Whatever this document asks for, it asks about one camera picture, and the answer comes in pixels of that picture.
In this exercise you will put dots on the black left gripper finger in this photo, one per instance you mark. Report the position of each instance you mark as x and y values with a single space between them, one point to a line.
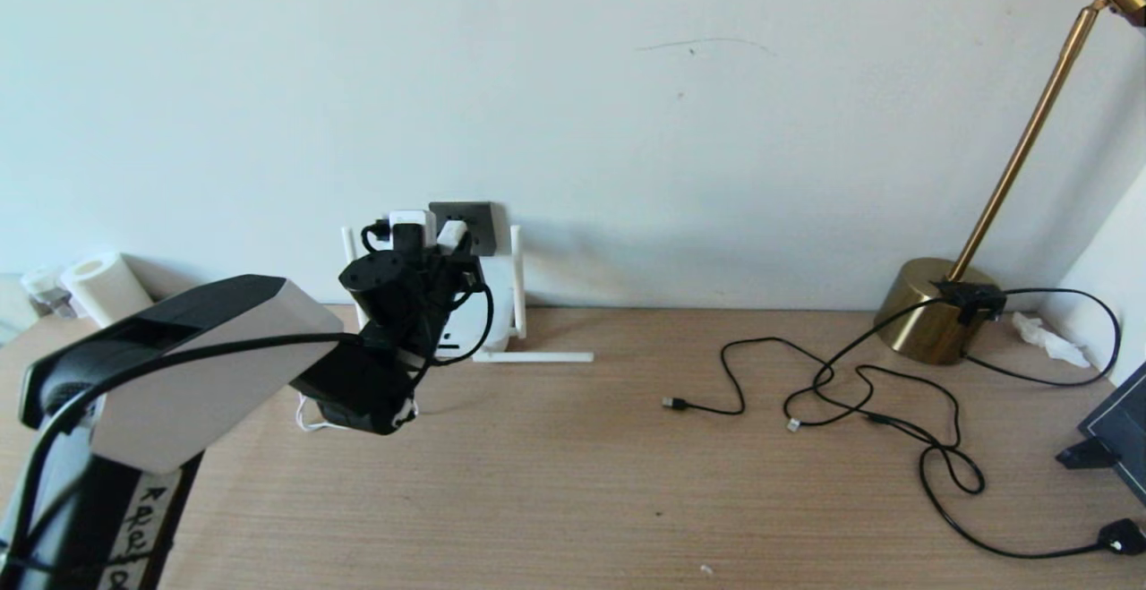
473 263
431 257

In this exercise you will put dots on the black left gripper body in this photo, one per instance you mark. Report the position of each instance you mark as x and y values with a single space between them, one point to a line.
430 303

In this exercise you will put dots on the white router with antennas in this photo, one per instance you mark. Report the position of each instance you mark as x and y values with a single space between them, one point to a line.
497 303

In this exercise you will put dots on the white paper roll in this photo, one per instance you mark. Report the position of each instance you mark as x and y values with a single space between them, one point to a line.
107 290

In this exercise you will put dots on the small clear container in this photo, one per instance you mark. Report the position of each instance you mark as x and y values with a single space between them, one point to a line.
49 293

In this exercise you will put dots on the brass desk lamp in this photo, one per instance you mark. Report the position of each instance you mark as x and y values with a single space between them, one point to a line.
922 312

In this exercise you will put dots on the crumpled white tissue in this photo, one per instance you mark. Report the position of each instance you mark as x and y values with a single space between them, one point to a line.
1043 335

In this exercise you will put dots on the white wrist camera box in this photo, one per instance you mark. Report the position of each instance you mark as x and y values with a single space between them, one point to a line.
421 223

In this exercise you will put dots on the grey wall socket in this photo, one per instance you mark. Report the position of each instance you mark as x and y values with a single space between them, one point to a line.
482 227

